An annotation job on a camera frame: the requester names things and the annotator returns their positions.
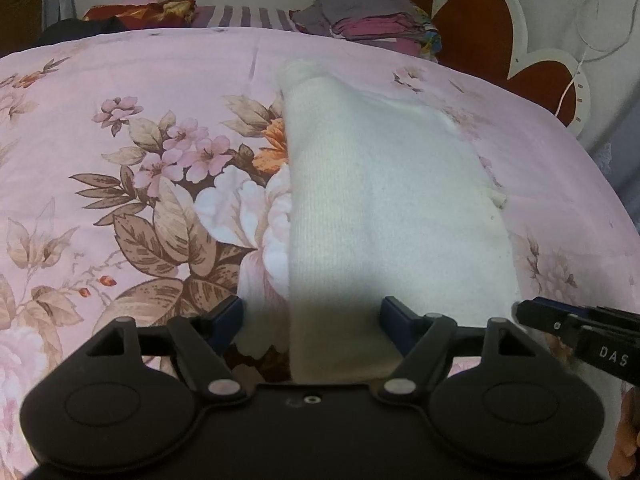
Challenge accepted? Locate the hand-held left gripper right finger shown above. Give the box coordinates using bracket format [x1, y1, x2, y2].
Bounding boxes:
[379, 296, 540, 404]

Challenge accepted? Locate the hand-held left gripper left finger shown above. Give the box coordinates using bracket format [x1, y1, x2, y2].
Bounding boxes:
[87, 295, 247, 404]

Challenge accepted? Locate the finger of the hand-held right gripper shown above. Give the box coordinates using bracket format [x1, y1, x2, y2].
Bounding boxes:
[515, 298, 594, 347]

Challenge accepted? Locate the white knit garment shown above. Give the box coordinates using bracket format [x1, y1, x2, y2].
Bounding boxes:
[235, 58, 517, 385]

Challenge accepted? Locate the stack of folded clothes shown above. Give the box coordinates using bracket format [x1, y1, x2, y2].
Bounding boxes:
[289, 0, 444, 60]

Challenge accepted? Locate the person's right hand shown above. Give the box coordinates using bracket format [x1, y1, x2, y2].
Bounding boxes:
[606, 389, 640, 480]

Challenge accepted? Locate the pink floral bed sheet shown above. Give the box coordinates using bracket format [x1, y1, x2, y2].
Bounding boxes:
[0, 26, 640, 476]

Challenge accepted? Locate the heart-shaped red headboard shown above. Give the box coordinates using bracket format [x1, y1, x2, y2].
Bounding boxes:
[407, 0, 592, 137]

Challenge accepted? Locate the striped pillow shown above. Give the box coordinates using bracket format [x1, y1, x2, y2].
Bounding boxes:
[192, 4, 312, 34]

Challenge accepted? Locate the dark red patterned cloth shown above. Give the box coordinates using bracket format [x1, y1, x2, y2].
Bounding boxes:
[82, 0, 199, 31]

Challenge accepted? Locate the black cloth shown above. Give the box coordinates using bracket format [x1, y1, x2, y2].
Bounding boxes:
[37, 17, 127, 49]

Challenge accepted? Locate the white cable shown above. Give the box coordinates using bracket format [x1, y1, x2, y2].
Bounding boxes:
[554, 0, 637, 117]

